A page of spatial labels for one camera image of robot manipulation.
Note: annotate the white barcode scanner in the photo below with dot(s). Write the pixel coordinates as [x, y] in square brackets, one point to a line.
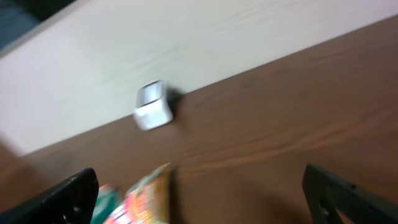
[152, 107]

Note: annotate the yellow snack bag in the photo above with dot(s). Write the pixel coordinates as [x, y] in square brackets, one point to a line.
[147, 202]

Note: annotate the teal mouthwash bottle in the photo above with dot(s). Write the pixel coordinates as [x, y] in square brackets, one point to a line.
[107, 201]

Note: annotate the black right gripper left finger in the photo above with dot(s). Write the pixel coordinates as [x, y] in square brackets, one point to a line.
[72, 200]

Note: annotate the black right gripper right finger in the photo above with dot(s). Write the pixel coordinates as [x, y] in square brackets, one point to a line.
[328, 195]

